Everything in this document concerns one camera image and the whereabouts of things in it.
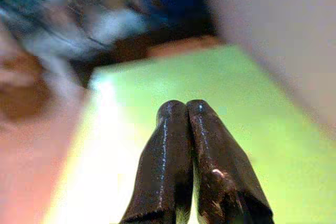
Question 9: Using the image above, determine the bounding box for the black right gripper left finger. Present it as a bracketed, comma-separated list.
[119, 100, 195, 224]

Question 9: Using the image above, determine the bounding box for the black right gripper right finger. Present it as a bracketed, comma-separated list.
[185, 99, 275, 224]

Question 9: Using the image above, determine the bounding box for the dark blue object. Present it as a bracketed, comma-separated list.
[143, 0, 220, 40]

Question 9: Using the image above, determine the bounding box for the grey blue cloth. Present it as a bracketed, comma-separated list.
[0, 0, 149, 61]

